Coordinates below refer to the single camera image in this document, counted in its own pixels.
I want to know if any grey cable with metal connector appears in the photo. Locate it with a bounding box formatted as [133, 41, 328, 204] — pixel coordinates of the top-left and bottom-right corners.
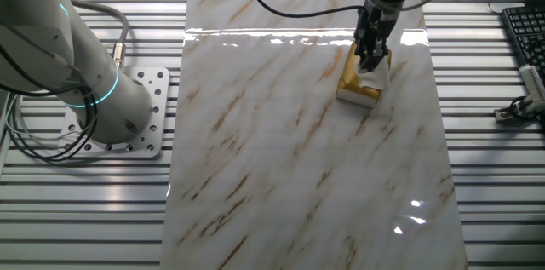
[68, 0, 130, 69]

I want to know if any black keyboard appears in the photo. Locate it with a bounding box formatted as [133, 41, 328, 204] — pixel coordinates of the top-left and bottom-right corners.
[501, 4, 545, 82]

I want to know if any black cable loop at clamp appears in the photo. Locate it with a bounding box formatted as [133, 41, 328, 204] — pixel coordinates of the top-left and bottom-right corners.
[509, 95, 545, 124]

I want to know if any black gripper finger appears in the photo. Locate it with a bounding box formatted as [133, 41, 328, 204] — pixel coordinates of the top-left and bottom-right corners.
[354, 42, 371, 71]
[369, 48, 389, 73]

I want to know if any white rectangular device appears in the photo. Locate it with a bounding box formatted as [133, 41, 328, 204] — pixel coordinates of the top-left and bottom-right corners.
[518, 63, 545, 103]

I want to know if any gold tissue pack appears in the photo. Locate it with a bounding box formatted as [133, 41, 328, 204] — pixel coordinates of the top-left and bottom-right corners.
[335, 39, 393, 110]

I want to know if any marble pattern table sheet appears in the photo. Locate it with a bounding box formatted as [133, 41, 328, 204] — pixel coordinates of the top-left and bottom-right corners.
[159, 0, 469, 270]

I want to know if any metal clamp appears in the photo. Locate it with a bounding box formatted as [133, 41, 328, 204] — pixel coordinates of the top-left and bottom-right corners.
[493, 94, 545, 126]

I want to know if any white paper napkin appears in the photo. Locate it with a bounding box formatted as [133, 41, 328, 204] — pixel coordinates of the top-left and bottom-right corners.
[356, 50, 392, 91]

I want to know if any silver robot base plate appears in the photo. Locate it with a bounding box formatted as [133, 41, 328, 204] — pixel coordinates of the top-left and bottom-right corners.
[57, 66, 171, 160]

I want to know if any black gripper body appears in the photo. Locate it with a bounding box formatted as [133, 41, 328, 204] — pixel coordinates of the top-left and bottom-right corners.
[353, 4, 398, 53]

